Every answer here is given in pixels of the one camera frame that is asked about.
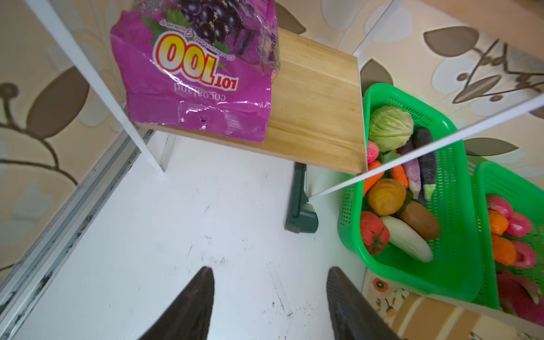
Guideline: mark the orange carrot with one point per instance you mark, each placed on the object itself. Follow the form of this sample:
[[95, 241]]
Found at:
[[397, 173]]

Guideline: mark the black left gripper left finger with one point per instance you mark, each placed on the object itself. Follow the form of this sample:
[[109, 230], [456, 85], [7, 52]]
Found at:
[[189, 315]]

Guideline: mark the white wooden shelf rack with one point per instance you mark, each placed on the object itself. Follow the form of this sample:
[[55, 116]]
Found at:
[[297, 128]]

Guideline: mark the purple eggplant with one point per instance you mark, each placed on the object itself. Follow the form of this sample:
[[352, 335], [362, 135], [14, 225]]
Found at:
[[422, 171]]

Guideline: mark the white cucumber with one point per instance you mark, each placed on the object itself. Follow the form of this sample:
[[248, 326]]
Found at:
[[405, 238]]

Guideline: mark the brown kiwi potato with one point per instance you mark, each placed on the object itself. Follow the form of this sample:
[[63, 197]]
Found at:
[[421, 220]]

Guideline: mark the green fruit basket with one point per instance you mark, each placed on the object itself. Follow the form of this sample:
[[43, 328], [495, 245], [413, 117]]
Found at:
[[511, 207]]

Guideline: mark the purple lot 100 candy bag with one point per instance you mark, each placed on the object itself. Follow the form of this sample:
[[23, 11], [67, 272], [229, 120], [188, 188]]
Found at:
[[200, 65]]

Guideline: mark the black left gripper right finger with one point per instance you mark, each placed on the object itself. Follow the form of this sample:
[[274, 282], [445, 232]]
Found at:
[[352, 316]]

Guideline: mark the yellow potato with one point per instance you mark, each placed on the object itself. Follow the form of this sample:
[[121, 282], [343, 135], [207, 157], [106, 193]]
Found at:
[[386, 197]]

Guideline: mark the green vegetable basket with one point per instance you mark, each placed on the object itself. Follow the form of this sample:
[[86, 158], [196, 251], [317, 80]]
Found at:
[[456, 270]]

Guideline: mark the red apple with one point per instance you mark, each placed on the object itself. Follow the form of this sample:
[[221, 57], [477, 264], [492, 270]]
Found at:
[[525, 256]]

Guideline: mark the orange tangerine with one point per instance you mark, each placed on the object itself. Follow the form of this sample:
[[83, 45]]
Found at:
[[504, 251]]

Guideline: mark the red tomato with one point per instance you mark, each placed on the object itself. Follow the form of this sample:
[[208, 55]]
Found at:
[[374, 233]]

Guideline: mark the pink dragon fruit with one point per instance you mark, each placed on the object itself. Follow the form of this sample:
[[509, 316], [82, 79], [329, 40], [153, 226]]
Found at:
[[520, 297]]

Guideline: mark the green cabbage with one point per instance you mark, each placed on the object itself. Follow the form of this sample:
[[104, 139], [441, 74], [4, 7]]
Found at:
[[390, 128]]

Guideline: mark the cream floral tote bag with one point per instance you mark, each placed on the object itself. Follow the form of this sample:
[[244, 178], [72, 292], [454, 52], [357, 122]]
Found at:
[[416, 316]]

